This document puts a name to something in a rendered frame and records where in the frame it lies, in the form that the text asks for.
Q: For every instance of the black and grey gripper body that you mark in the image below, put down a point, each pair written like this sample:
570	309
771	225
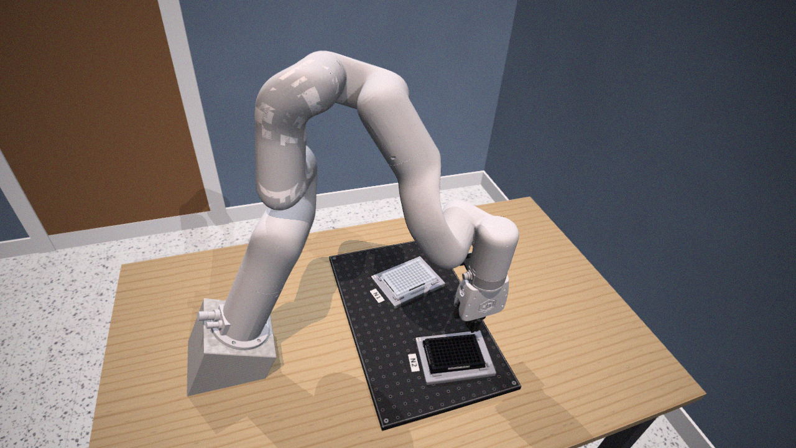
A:
476	303

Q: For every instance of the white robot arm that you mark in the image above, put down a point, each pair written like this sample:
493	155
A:
288	187

